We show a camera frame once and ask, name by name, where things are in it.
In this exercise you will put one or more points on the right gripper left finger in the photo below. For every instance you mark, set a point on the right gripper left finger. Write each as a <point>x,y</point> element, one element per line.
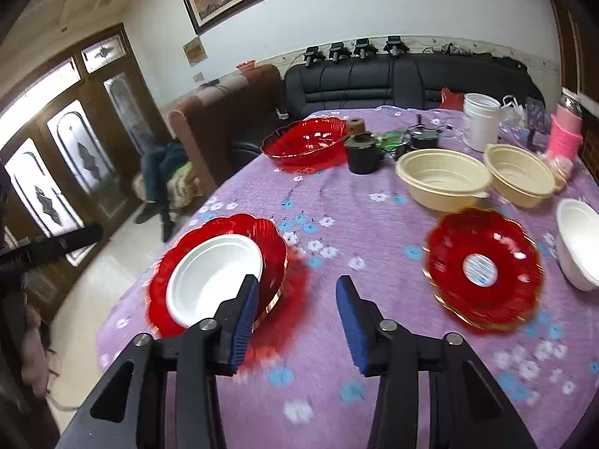
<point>128,406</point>

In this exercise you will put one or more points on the plastic bag of snacks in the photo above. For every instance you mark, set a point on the plastic bag of snacks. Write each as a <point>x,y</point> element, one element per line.
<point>560,167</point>

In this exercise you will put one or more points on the wooden cabinet counter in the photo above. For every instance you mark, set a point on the wooden cabinet counter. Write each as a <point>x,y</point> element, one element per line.
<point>578,51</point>

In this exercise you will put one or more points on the red plastic bag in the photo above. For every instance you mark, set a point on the red plastic bag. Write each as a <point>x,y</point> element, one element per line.
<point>451,100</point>

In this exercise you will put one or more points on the deep red glass bowl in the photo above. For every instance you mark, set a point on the deep red glass bowl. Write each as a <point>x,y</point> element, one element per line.
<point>308,142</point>

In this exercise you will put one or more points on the white plastic jar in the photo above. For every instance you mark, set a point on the white plastic jar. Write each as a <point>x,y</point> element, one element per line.
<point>481,121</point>

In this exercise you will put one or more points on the large white paper bowl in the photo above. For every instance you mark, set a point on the large white paper bowl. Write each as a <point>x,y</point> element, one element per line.
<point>577,243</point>

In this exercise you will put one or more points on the black motor with gear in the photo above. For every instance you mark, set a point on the black motor with gear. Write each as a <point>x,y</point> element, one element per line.
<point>361,148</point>

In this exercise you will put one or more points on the wooden glass door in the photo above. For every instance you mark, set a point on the wooden glass door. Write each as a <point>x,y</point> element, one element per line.
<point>72,136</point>

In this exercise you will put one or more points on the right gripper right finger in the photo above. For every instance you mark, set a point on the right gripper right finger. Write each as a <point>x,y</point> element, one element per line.
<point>467,407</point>

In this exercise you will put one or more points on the purple floral tablecloth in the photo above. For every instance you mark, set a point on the purple floral tablecloth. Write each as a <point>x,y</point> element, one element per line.
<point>299,387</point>

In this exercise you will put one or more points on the brown armchair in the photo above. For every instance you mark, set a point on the brown armchair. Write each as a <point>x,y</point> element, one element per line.
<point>223,126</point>

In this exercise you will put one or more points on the black leather sofa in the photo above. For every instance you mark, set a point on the black leather sofa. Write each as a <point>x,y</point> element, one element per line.
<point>410,80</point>

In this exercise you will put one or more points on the red gold-rimmed labelled plate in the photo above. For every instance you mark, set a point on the red gold-rimmed labelled plate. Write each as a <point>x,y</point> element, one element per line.
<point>484,268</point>

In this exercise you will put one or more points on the large red scalloped plate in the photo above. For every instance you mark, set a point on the large red scalloped plate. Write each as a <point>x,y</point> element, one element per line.
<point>262,231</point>

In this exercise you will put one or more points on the small white paper bowl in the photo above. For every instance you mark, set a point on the small white paper bowl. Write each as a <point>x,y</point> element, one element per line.
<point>209,274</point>

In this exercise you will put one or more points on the grey black electric motor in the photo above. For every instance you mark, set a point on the grey black electric motor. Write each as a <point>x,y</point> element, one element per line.
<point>423,137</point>

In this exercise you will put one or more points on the seated person in jeans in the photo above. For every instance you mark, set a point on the seated person in jeans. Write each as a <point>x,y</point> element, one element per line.
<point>158,164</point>

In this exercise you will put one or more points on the beige plastic bowl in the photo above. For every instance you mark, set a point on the beige plastic bowl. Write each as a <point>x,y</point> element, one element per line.
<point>519,176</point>
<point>444,180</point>

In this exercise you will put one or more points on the black clamp on sofa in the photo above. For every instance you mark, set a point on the black clamp on sofa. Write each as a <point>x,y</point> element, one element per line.
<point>312,55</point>
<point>364,49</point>
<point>395,47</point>
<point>338,52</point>

